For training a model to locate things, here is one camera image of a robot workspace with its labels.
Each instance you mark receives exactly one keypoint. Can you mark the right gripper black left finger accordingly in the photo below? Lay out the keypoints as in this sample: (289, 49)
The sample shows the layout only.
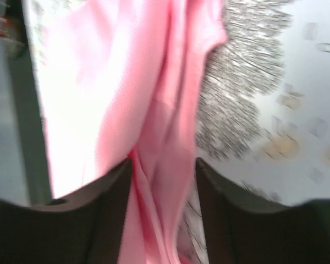
(85, 226)

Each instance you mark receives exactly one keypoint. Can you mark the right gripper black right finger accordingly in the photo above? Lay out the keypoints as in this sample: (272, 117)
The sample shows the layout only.
(241, 227)

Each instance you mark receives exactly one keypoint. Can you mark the pink t shirt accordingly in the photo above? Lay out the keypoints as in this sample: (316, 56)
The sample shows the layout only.
(122, 79)

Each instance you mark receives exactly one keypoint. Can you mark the floral table cloth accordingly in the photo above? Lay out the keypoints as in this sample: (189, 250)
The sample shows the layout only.
(263, 113)

